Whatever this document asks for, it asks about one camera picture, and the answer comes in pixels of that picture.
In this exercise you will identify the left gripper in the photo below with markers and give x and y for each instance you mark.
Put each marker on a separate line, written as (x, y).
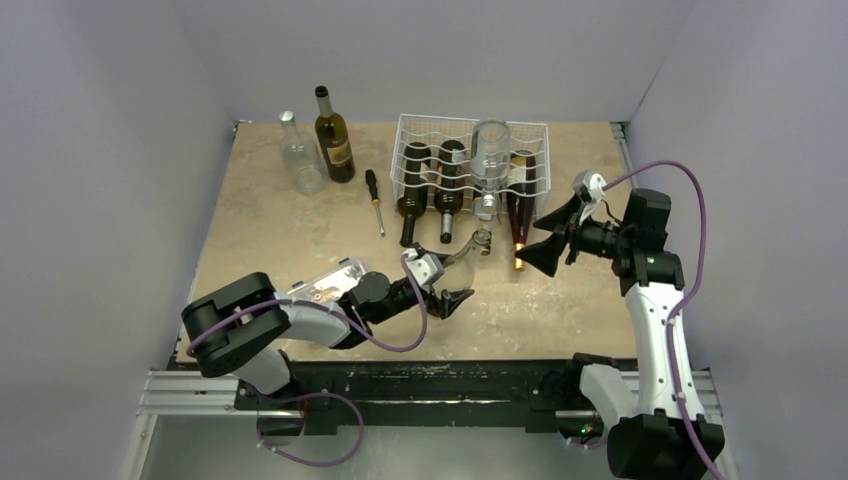
(446, 301)

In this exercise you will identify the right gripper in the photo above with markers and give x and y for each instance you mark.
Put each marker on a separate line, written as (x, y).
(571, 234)

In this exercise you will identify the tall clear bottle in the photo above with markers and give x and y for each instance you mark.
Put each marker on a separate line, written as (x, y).
(460, 274)

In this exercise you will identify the dark labelled wine bottle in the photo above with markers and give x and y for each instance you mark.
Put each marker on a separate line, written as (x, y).
(332, 135)

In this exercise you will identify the clear bottle silver cap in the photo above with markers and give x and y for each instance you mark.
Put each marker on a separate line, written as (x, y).
(300, 157)

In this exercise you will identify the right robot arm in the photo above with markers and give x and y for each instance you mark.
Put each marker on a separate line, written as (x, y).
(661, 431)

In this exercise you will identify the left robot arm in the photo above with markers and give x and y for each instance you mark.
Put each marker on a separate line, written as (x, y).
(231, 330)

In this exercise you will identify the red bottle gold foil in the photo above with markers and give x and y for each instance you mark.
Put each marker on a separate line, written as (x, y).
(519, 199)

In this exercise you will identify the dark green lower bottle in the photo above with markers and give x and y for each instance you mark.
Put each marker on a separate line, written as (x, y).
(412, 204)

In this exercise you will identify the dark bottle silver collar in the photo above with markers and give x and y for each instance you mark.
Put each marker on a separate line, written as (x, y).
(448, 199)

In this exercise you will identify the clear plastic parts box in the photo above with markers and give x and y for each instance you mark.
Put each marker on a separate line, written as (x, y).
(330, 286)

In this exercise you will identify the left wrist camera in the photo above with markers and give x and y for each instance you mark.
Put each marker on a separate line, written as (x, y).
(425, 268)

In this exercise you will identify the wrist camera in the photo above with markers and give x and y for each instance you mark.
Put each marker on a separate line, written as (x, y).
(425, 268)
(589, 187)

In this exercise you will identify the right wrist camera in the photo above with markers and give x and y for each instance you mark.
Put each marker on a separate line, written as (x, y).
(589, 187)

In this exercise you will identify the white wire wine rack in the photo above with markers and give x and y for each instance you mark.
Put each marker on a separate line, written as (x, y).
(433, 130)

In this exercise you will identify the black handled screwdriver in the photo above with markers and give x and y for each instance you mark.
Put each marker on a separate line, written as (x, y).
(371, 182)

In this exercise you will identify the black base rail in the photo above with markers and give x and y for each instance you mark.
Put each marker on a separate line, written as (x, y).
(538, 396)

